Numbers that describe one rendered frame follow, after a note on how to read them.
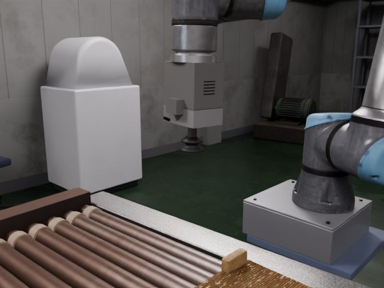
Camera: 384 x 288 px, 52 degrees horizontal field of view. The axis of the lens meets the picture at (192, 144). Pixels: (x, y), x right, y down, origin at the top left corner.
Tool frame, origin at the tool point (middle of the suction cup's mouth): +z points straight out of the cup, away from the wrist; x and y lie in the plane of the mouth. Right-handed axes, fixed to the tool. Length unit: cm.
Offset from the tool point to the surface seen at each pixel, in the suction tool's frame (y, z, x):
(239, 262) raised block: 6.6, 21.2, 6.5
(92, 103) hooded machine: -270, 31, 102
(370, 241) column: 11, 28, 49
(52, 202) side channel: -44, 22, -10
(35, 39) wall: -347, -24, 82
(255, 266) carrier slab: 8.2, 22.3, 9.4
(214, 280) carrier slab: 6.9, 22.4, 0.1
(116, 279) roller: -7.4, 25.1, -11.4
